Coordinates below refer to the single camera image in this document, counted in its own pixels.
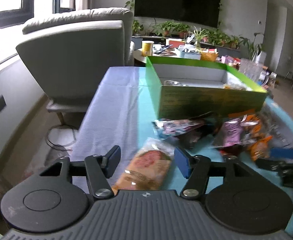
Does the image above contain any orange peanut packet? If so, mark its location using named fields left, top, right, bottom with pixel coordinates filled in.
left=246, top=114, right=273, bottom=161

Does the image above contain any dark purple snack packet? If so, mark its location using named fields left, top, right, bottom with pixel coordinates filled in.
left=151, top=119, right=206, bottom=139

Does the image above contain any patterned blue grey tablecloth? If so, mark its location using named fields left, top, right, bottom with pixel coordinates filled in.
left=68, top=65, right=293, bottom=235

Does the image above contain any green cardboard box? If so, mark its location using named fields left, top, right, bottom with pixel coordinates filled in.
left=146, top=56, right=267, bottom=119

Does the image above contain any wicker basket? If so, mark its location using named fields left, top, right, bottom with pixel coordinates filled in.
left=200, top=50, right=219, bottom=62

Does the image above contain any teal storage tray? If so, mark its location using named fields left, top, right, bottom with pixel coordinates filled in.
left=174, top=45, right=201, bottom=60

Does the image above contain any grey armchair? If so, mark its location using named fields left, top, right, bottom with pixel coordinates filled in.
left=16, top=8, right=135, bottom=113

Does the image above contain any round white coffee table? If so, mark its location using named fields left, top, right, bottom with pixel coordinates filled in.
left=133, top=48, right=162, bottom=67

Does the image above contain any yellow can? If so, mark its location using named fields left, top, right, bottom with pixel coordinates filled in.
left=142, top=41, right=154, bottom=57

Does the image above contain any spider plant in vase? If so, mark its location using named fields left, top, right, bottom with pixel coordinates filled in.
left=191, top=28, right=209, bottom=50

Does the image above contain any black wall socket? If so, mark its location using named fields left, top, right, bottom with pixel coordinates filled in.
left=0, top=95, right=7, bottom=112

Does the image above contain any black wall television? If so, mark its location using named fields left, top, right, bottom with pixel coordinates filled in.
left=134, top=0, right=221, bottom=28

